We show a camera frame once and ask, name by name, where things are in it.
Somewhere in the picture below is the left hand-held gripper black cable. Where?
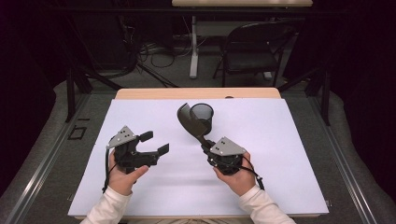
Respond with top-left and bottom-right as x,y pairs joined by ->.
102,147 -> 119,194

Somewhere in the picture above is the tangle of floor cables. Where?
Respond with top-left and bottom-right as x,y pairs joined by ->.
118,15 -> 194,79

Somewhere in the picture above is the black metal frame post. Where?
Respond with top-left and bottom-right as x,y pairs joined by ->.
64,66 -> 124,123
277,66 -> 332,127

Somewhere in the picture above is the white board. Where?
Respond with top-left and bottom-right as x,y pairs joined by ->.
67,98 -> 330,217

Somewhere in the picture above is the person's right hand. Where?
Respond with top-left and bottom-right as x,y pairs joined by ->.
213,151 -> 257,197

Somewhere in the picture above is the wooden desk with white legs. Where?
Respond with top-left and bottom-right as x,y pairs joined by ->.
171,0 -> 314,80

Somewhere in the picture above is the black mesh pen cup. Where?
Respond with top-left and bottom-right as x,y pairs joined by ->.
190,103 -> 215,136

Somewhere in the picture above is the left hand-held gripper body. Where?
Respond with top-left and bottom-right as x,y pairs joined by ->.
106,125 -> 161,175

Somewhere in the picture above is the black folding chair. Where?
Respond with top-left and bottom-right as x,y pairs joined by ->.
212,21 -> 297,88

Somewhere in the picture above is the hand-held gripper black cable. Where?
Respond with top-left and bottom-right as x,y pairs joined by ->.
102,147 -> 119,194
238,154 -> 265,191

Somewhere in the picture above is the grey metal floor rail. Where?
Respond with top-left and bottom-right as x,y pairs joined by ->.
306,92 -> 378,224
6,92 -> 92,224

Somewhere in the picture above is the right hand-held gripper black cable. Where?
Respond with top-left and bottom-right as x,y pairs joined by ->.
238,154 -> 265,191

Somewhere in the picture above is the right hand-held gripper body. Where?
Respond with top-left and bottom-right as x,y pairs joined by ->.
205,136 -> 248,176

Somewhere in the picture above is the black metal frame crossbar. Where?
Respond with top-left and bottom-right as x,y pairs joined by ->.
55,7 -> 347,15

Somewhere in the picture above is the light wooden table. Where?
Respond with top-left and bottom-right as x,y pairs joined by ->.
74,87 -> 321,220

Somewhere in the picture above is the person's left hand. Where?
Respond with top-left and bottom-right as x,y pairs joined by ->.
107,161 -> 149,196

